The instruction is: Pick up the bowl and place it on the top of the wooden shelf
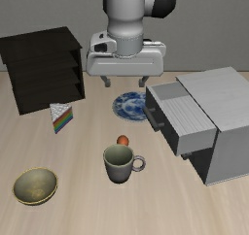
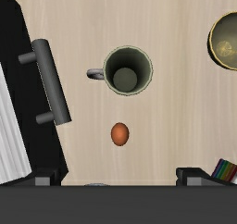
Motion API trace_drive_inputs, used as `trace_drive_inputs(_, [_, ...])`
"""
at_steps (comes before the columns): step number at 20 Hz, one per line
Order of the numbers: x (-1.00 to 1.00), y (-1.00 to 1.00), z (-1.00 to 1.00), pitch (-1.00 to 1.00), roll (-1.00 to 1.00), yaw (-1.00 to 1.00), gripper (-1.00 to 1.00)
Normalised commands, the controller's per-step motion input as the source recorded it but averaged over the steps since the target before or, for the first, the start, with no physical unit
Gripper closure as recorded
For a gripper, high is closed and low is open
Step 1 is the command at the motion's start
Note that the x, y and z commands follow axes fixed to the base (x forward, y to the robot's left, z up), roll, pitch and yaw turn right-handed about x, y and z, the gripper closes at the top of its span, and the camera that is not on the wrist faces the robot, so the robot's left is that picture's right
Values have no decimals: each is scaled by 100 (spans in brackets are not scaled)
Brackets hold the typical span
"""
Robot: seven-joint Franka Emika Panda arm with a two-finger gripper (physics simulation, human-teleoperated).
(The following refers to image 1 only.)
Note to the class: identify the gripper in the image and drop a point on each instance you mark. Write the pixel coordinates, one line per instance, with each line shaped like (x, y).
(124, 65)

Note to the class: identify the grey cabinet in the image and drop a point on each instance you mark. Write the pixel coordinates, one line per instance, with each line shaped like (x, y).
(220, 116)

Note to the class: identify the blue and white plate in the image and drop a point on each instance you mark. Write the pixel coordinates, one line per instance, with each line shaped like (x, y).
(129, 106)

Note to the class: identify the rainbow cake wedge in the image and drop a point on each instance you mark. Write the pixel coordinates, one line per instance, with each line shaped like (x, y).
(61, 117)

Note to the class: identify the open grey drawer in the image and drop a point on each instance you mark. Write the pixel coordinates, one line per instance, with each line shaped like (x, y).
(178, 119)

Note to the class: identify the olive green bowl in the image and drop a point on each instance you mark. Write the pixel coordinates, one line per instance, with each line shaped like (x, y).
(35, 186)

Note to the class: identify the grey-green mug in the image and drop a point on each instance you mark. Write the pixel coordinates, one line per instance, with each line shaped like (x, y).
(119, 163)

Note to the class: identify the dark slatted rack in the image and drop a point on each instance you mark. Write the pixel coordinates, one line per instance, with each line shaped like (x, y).
(43, 70)

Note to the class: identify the small orange fruit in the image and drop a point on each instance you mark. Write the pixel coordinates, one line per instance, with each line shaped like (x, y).
(123, 140)

